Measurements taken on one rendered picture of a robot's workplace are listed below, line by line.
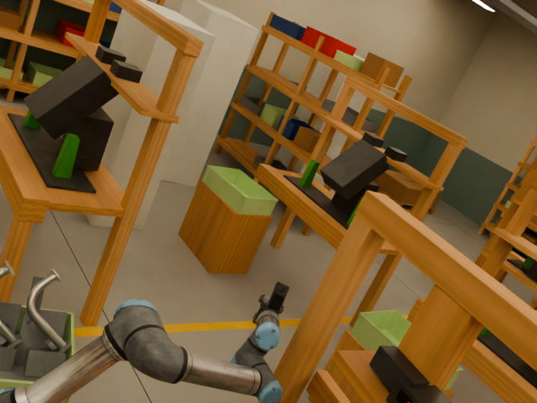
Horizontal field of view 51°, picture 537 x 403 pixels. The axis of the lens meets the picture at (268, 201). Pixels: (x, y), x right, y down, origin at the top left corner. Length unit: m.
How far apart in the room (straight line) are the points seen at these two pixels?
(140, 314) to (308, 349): 0.68
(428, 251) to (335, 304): 0.42
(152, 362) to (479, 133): 11.73
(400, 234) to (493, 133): 11.03
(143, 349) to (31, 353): 0.81
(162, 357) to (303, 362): 0.68
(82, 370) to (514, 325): 1.09
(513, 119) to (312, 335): 10.87
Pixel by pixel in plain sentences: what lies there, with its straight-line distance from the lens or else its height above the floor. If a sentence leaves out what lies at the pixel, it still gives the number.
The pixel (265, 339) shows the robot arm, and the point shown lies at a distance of 1.75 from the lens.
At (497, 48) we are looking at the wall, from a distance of 13.20.
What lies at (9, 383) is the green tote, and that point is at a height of 0.95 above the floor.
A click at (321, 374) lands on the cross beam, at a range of 2.09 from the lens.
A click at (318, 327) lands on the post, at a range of 1.96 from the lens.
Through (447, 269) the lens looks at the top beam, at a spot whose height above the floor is 1.91.
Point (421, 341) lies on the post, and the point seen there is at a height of 1.70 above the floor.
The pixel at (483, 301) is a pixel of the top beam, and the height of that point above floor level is 1.90.
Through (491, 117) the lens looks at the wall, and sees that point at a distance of 12.81.
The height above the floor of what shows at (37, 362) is 0.90.
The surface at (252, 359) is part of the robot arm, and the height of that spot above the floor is 1.39.
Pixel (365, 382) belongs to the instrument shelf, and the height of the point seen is 1.54.
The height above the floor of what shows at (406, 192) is 0.35.
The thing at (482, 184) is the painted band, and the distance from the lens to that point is 12.61.
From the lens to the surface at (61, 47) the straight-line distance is 7.61.
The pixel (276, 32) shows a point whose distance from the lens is 8.03.
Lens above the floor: 2.35
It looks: 18 degrees down
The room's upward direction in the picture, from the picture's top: 24 degrees clockwise
